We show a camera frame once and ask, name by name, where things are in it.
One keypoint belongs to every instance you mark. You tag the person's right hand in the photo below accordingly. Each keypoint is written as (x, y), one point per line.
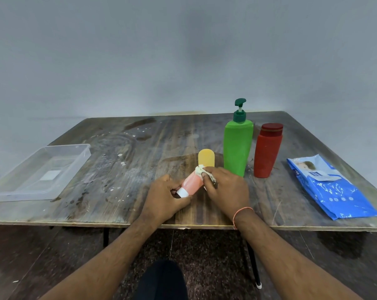
(230, 193)

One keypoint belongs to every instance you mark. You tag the person's left hand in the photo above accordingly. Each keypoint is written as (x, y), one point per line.
(158, 199)

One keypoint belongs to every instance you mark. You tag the person's left thumb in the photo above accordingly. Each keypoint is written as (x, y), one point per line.
(182, 203)

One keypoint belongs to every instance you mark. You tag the person's right thumb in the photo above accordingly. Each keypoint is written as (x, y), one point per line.
(212, 183)

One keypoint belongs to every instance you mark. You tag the white wet wipe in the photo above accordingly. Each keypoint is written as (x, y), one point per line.
(201, 170)

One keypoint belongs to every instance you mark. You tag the pink tube with white cap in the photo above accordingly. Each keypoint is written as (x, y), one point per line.
(193, 183)

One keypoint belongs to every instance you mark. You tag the person's right forearm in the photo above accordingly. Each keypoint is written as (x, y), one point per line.
(285, 262)

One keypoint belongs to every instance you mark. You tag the person's left forearm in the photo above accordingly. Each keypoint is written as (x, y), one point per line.
(107, 262)

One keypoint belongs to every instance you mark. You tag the yellow bottle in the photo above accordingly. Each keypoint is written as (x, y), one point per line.
(206, 157)

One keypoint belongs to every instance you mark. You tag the orange wrist thread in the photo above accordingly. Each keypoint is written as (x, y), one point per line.
(242, 211)

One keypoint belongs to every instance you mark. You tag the green pump bottle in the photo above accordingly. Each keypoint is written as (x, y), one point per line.
(237, 143)

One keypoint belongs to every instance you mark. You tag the red bottle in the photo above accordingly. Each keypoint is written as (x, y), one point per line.
(267, 149)

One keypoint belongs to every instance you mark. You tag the person's leg in dark trousers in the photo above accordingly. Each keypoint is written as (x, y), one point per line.
(161, 281)

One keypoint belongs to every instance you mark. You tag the black table leg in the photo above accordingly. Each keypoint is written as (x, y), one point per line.
(253, 265)
(106, 237)

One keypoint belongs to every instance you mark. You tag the blue wet wipes packet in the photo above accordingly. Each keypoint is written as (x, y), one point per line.
(330, 185)

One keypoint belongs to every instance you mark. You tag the clear plastic tray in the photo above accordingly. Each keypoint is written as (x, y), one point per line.
(41, 173)

